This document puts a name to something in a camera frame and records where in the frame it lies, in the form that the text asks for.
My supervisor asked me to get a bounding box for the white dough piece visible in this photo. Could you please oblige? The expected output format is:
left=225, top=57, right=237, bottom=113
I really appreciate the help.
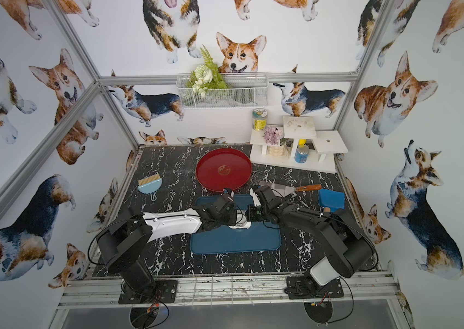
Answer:
left=232, top=210, right=251, bottom=229

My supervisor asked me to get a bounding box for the blue rectangular tray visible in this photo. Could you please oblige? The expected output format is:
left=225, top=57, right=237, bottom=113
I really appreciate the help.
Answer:
left=189, top=194, right=283, bottom=256

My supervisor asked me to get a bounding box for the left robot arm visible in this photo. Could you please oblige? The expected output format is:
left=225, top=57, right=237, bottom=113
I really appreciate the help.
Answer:
left=95, top=193, right=247, bottom=298

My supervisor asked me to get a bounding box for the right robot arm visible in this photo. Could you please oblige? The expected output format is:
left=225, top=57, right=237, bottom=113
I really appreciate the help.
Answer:
left=252, top=185, right=375, bottom=286

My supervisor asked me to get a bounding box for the round red tray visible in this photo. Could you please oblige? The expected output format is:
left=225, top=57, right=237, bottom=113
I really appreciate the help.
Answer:
left=196, top=148, right=253, bottom=192

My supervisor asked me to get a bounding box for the blue dustpan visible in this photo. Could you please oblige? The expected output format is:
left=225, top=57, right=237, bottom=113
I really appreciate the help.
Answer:
left=318, top=189, right=345, bottom=211

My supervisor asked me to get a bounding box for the blue bottle yellow cap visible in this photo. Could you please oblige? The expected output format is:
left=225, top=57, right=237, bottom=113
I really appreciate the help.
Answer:
left=295, top=139, right=310, bottom=164

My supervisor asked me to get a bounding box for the purple flower pot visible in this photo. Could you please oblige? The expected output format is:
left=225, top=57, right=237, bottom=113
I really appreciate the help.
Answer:
left=264, top=125, right=286, bottom=157

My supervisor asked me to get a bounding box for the white tiered shelf stand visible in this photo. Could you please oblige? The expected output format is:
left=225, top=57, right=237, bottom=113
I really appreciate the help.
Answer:
left=250, top=117, right=348, bottom=174

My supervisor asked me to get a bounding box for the yellow green can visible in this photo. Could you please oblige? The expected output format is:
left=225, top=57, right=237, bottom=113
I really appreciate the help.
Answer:
left=252, top=108, right=268, bottom=131

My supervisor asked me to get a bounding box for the artificial green white plant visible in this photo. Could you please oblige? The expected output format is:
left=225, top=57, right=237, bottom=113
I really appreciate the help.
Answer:
left=185, top=46, right=229, bottom=97

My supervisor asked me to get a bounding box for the metal scraper wooden handle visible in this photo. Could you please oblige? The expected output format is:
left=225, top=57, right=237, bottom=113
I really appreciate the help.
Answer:
left=259, top=181, right=322, bottom=197

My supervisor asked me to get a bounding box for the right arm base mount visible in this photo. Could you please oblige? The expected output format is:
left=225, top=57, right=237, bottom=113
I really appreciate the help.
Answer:
left=284, top=276, right=344, bottom=300

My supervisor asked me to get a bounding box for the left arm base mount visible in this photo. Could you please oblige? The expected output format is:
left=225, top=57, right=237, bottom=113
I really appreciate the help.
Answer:
left=118, top=280, right=179, bottom=304

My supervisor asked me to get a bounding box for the white wire wall basket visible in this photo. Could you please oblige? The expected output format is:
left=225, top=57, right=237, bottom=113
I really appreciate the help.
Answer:
left=176, top=73, right=269, bottom=109

